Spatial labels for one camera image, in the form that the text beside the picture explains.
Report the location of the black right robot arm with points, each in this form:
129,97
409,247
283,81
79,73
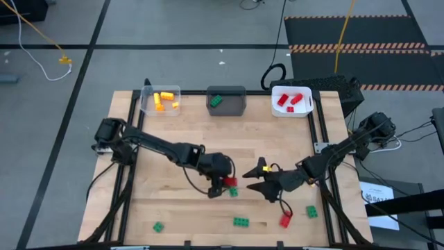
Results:
347,146

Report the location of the black aluminium table frame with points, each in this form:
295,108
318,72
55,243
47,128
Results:
258,92

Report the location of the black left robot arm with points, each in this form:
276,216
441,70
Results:
156,146

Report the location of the black storage box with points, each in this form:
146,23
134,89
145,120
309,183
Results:
34,15

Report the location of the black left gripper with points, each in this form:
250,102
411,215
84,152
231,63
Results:
216,166

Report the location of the grey plastic bin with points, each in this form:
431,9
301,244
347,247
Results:
232,107

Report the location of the long green toy brick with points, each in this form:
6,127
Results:
241,222
216,101
234,192

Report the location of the grey flat bar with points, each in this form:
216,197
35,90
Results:
7,78

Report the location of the black hazard-striped mat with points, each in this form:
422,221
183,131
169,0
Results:
381,69
312,31

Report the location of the small green toy brick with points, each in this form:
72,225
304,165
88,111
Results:
157,227
311,212

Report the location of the black metal beam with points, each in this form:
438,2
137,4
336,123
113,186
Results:
409,203

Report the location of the white plastic bin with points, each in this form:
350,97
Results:
301,110

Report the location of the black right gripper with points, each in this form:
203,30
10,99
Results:
291,180

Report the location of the clear plastic bin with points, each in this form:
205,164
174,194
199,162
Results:
168,112

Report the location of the small yellow toy brick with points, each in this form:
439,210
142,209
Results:
175,105

